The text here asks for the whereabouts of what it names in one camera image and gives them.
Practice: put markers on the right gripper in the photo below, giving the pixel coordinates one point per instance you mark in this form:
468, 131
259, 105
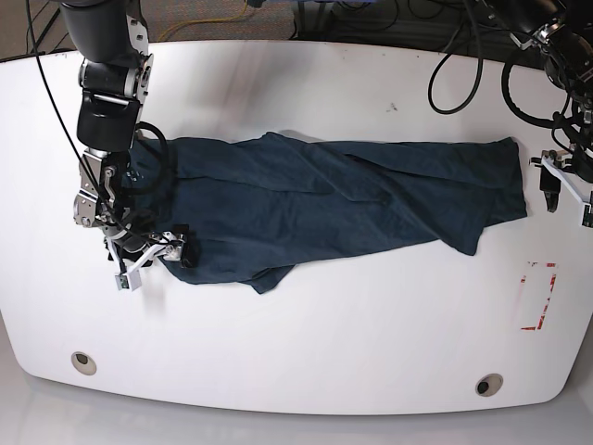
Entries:
132, 247

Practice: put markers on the dark teal t-shirt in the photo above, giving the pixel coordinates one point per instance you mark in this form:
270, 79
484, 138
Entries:
258, 208

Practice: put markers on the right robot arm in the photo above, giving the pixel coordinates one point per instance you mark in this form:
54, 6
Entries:
124, 158

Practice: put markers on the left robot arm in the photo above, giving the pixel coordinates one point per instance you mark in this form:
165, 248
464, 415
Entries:
568, 65

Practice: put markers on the red tape rectangle marking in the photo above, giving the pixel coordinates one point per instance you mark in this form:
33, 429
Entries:
536, 290

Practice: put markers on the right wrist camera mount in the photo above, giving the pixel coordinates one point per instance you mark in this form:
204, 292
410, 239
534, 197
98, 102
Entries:
143, 262

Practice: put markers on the left table cable grommet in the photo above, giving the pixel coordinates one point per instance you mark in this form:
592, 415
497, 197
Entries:
83, 363

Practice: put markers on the table cable grommet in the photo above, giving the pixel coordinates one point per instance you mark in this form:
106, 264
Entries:
83, 363
489, 385

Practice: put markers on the right table cable grommet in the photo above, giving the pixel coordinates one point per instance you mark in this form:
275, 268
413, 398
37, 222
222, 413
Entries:
489, 385

